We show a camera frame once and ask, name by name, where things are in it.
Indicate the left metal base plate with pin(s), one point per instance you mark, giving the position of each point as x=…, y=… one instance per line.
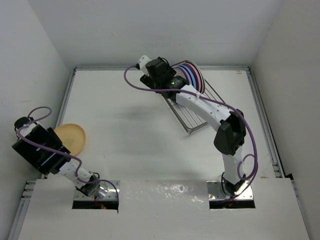
x=103, y=191

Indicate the white front cover board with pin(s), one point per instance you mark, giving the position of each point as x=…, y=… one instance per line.
x=164, y=210

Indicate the blue plastic plate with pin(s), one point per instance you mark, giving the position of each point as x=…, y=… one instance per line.
x=192, y=76

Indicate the white plate orange sunburst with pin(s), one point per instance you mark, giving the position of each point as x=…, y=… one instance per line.
x=178, y=71

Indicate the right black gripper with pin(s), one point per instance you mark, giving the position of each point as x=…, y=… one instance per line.
x=147, y=80

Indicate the metal wire dish rack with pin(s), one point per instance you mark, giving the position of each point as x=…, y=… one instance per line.
x=188, y=116

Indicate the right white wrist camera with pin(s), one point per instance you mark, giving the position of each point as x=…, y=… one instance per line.
x=142, y=62

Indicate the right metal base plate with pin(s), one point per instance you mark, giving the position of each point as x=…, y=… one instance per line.
x=218, y=193

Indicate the purple plastic plate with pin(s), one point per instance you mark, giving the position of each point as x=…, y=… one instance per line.
x=185, y=75

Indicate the metal base plate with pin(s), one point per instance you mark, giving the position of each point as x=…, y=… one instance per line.
x=103, y=191
x=218, y=193

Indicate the yellow plastic plate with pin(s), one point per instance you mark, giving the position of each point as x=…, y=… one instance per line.
x=72, y=136

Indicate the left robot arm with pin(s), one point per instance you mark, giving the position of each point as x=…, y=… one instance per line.
x=48, y=162

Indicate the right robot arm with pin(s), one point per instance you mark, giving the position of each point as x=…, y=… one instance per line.
x=184, y=85

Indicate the pink plastic plate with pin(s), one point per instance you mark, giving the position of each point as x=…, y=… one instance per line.
x=198, y=75

